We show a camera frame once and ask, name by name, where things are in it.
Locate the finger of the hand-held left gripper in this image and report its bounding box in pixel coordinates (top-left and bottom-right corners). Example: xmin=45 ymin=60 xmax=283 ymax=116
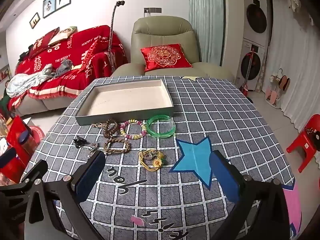
xmin=0 ymin=159 xmax=48 ymax=198

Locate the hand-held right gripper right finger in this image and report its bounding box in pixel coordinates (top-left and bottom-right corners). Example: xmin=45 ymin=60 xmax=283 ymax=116
xmin=210 ymin=150 xmax=297 ymax=240

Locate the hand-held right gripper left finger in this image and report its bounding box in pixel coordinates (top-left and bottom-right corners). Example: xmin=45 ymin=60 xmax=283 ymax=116
xmin=24 ymin=151 xmax=106 ymax=240

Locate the silver rhinestone star hair clip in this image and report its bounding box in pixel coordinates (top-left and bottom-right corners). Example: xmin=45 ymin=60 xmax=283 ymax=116
xmin=87 ymin=142 xmax=99 ymax=158

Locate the tan braided rope bracelet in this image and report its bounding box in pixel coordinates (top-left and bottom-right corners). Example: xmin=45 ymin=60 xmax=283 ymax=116
xmin=103 ymin=137 xmax=131 ymax=155

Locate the black hair claw clip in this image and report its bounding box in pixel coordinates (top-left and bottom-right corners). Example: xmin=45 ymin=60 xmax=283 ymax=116
xmin=73 ymin=135 xmax=87 ymax=148

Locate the yellow sunflower hair tie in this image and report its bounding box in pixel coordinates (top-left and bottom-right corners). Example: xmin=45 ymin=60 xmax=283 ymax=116
xmin=138 ymin=149 xmax=167 ymax=172

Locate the grey jewelry tray cream lining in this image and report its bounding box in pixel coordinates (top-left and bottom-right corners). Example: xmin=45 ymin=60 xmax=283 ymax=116
xmin=75 ymin=78 xmax=175 ymax=126

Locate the red gift bag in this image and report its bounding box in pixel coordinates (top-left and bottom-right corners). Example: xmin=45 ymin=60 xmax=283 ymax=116
xmin=6 ymin=116 xmax=40 ymax=165

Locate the red round patterned mat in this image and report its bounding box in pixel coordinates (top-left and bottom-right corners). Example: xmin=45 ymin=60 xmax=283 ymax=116
xmin=27 ymin=126 xmax=46 ymax=144

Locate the grey checked tablecloth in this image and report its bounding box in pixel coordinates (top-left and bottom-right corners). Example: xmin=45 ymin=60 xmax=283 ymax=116
xmin=21 ymin=76 xmax=295 ymax=240

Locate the grey sofa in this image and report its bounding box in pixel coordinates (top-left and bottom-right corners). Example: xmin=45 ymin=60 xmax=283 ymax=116
xmin=7 ymin=25 xmax=130 ymax=117

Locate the green translucent bangle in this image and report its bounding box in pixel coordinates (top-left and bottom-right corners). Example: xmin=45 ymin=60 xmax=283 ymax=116
xmin=146 ymin=114 xmax=176 ymax=138

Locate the pale blue blanket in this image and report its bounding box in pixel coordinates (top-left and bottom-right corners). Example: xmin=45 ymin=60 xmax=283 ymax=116
xmin=5 ymin=74 xmax=50 ymax=98

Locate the red plastic stool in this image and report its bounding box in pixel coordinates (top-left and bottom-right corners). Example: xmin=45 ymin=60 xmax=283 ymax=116
xmin=286 ymin=114 xmax=320 ymax=173

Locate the slipper rack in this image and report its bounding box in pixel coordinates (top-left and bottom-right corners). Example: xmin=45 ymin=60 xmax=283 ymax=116
xmin=265 ymin=69 xmax=291 ymax=109

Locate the light grey garment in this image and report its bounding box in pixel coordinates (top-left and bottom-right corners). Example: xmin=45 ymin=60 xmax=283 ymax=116
xmin=41 ymin=64 xmax=54 ymax=77

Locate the red mop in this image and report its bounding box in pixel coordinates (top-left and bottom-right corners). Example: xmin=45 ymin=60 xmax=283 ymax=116
xmin=240 ymin=50 xmax=255 ymax=97

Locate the grey blue garment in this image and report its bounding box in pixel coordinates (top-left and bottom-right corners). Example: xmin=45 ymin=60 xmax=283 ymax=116
xmin=51 ymin=60 xmax=73 ymax=78

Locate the white washing machine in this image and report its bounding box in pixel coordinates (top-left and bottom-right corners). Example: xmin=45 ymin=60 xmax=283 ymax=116
xmin=237 ymin=39 xmax=265 ymax=92

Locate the red fringed cushion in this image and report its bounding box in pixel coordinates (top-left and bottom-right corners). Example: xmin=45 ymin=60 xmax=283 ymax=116
xmin=80 ymin=39 xmax=100 ymax=71

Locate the red square sofa cushion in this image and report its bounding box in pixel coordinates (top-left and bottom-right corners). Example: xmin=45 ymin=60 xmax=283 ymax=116
xmin=28 ymin=27 xmax=60 ymax=58

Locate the white sheer curtain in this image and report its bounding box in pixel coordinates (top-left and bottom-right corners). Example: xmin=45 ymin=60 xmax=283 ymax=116
xmin=271 ymin=0 xmax=320 ymax=133

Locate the red printed sofa blanket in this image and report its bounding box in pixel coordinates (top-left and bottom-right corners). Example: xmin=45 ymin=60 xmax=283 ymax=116
xmin=14 ymin=25 xmax=129 ymax=99

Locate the red embroidered cushion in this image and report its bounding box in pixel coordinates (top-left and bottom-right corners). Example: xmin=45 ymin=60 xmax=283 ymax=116
xmin=140 ymin=43 xmax=193 ymax=72

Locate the photo print pillow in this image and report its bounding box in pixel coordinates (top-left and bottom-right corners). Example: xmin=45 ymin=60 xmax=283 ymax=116
xmin=49 ymin=26 xmax=77 ymax=46

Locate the gooseneck phone holder stand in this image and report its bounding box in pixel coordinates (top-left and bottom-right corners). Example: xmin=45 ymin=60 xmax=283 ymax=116
xmin=108 ymin=0 xmax=125 ymax=72

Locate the pale blue curtain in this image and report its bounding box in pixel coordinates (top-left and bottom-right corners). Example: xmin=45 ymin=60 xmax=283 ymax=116
xmin=187 ymin=0 xmax=224 ymax=67

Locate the pale green armchair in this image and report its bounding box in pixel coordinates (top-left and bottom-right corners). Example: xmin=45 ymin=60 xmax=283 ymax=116
xmin=110 ymin=16 xmax=235 ymax=83

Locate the white dryer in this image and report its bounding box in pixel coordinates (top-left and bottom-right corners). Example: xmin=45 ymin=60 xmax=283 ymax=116
xmin=244 ymin=0 xmax=270 ymax=47

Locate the brown wooden bead bracelet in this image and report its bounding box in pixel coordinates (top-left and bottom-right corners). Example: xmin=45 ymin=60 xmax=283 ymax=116
xmin=91 ymin=120 xmax=121 ymax=138

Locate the colourful beaded bracelet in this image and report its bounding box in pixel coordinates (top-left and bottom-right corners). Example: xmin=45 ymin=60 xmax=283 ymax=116
xmin=119 ymin=119 xmax=148 ymax=140

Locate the small black picture frame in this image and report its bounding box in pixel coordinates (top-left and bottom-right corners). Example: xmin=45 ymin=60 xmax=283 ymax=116
xmin=29 ymin=12 xmax=40 ymax=29

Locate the portrait picture frame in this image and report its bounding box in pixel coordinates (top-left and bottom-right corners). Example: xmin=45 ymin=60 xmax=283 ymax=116
xmin=43 ymin=0 xmax=56 ymax=18

